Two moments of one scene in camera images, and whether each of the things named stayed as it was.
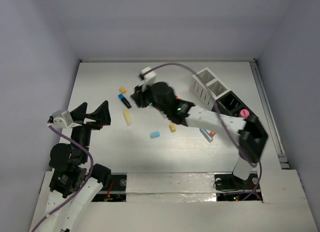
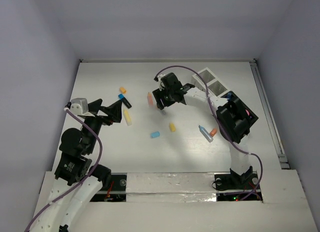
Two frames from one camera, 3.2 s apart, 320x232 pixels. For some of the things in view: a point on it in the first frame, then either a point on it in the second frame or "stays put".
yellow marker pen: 127,117 stays put
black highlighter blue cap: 121,97 stays put
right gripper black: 140,95 → 158,95
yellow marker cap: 172,127 stays put
